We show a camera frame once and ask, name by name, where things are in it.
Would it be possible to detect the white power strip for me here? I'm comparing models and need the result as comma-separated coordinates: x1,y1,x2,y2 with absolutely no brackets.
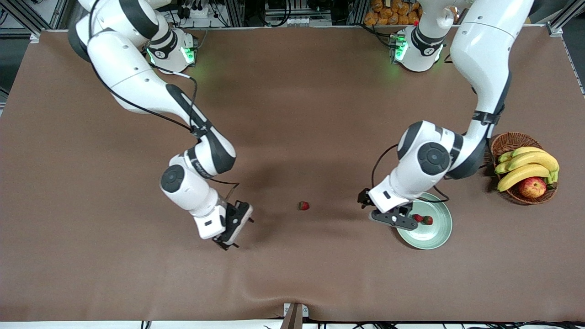
176,0,216,20

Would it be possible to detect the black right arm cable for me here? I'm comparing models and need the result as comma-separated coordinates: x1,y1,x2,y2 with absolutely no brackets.
89,0,240,204

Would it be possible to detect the pile of orange fruits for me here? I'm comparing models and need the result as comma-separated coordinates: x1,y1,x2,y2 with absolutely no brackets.
364,0,422,26

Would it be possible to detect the grey metal table bracket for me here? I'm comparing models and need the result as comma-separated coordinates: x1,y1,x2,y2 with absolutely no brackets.
281,302,310,329

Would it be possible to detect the brown wicker basket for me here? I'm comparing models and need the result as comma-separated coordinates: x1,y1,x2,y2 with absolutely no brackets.
490,132,558,205

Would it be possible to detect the pale green round plate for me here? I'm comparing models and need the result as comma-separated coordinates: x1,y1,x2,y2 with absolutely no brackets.
394,191,453,250

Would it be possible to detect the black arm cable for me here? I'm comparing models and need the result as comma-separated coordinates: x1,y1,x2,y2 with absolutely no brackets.
371,144,451,204
89,0,240,204

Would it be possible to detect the red yellow apple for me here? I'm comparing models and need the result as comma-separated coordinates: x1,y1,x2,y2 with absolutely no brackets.
518,177,548,199

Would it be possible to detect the white terminal strip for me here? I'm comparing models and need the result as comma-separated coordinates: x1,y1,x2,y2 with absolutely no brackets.
266,13,333,27

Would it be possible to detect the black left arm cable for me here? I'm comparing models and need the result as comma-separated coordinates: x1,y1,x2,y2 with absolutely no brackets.
371,144,451,204

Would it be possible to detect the brown table mat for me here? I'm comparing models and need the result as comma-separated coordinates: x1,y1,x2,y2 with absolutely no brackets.
0,25,585,323

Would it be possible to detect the aluminium frame post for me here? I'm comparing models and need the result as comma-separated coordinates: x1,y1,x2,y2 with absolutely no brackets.
223,0,246,27
348,0,370,26

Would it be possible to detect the aluminium diagonal frame rail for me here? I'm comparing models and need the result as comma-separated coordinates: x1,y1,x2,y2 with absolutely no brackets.
0,0,69,42
546,0,585,36

